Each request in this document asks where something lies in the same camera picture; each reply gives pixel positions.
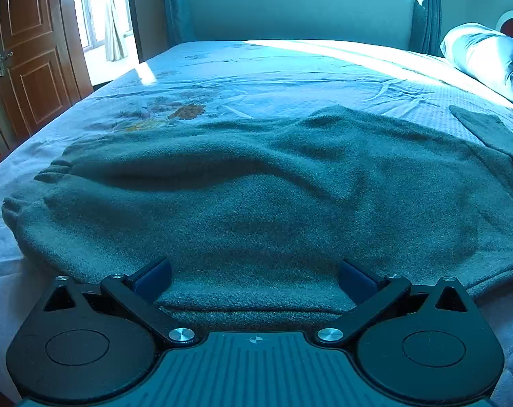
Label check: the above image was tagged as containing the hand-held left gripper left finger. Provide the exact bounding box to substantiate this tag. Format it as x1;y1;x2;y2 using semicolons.
42;257;198;345

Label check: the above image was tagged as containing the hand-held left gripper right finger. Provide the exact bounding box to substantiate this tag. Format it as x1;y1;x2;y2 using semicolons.
314;258;473;345

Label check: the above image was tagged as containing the grey green sweater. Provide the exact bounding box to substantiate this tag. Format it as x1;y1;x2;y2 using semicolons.
2;104;513;321

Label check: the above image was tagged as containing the bed with floral sheet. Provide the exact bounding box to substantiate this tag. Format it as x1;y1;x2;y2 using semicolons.
0;40;513;407

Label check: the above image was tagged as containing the white pillow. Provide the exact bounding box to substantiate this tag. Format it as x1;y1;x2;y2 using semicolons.
440;22;513;110

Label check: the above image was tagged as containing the brown wooden door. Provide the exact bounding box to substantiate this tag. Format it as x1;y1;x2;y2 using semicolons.
0;0;94;141

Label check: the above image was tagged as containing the white sheer curtain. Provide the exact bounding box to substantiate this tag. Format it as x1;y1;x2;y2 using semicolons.
99;0;128;62

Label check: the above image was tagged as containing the dark window curtain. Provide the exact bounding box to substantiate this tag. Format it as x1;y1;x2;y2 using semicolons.
411;0;442;57
162;0;196;46

